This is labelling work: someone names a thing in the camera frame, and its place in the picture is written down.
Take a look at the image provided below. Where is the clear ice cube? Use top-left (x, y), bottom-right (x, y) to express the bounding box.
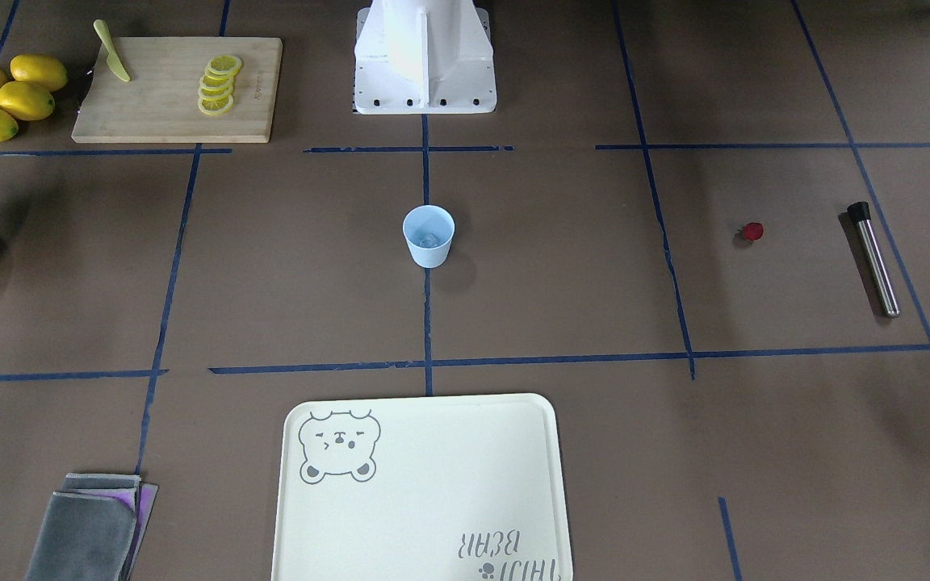
top-left (417, 232), bottom-right (444, 249)

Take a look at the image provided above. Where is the red strawberry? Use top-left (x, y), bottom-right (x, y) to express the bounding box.
top-left (739, 222), bottom-right (765, 243)

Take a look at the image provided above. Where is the light blue plastic cup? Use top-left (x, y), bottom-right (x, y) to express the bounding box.
top-left (402, 205), bottom-right (455, 269)

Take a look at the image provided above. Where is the cream bear serving tray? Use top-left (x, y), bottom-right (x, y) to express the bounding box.
top-left (270, 393), bottom-right (573, 580)

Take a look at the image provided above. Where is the lemon slices row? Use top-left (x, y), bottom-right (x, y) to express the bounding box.
top-left (197, 54), bottom-right (243, 115)

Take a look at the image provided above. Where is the bamboo cutting board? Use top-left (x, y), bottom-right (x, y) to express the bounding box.
top-left (73, 37), bottom-right (283, 144)

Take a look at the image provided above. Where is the stainless steel muddler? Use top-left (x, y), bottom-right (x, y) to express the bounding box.
top-left (848, 201), bottom-right (901, 319)

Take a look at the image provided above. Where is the yellow-green plastic knife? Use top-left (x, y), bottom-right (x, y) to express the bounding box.
top-left (93, 19), bottom-right (132, 82)

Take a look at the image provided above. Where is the grey folded cloth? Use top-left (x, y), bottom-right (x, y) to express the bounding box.
top-left (25, 472), bottom-right (158, 580)

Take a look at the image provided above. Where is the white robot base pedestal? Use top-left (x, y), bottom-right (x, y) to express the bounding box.
top-left (352, 1), bottom-right (498, 115)

